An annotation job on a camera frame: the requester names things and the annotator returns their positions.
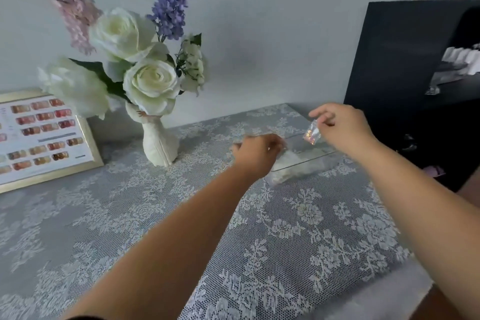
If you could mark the person's left hand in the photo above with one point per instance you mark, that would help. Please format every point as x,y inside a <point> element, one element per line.
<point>257,153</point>

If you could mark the person's right hand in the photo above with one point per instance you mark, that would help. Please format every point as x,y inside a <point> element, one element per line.
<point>348,128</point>

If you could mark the person's right fingers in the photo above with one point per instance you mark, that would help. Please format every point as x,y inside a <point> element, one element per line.
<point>323,110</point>

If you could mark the person's left fingers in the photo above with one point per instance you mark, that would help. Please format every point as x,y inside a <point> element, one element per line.
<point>272,140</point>

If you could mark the small iridescent glitter packet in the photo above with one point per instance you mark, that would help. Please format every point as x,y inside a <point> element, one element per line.
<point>312,131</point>

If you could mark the person's left forearm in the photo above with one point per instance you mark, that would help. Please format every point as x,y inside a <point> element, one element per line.
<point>176,252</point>

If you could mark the person's right forearm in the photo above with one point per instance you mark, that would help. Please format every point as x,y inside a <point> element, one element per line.
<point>423,218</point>

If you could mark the clear bag of white pieces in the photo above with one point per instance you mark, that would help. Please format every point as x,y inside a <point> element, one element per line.
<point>290,168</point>

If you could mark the clear acrylic plate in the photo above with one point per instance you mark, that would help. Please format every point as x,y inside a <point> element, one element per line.
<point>317,151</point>

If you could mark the black storage cabinet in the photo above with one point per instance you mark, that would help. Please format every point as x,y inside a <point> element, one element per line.
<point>401,68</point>

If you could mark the small white blossom cluster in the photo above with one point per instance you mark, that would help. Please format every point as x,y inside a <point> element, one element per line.
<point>193,64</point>

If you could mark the small clear packet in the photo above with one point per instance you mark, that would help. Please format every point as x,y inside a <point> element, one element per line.
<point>432,90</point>

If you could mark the grey white lace tablecloth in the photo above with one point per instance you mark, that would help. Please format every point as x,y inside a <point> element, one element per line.
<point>300,248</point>

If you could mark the white dress-shaped vase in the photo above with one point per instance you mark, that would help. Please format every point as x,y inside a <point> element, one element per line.
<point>159,143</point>

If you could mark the small pink item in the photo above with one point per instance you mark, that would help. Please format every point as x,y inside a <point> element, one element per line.
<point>434,171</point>

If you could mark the white rose with spiral centre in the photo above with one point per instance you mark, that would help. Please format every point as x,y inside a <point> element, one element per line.
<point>153,83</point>

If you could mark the row of white nail tips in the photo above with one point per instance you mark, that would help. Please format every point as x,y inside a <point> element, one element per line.
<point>463,57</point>

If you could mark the purple flower sprig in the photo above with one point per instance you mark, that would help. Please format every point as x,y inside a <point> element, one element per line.
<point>170,6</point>

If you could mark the large open white rose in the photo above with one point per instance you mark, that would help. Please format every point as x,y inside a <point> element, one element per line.
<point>122,33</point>

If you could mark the white rose seen sideways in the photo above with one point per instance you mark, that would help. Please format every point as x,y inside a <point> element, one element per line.
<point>75,85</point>

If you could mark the gold-framed nail colour chart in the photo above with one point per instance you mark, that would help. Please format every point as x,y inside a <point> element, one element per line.
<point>41,139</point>

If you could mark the pink flower sprig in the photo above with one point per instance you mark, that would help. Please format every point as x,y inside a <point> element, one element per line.
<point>71,8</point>

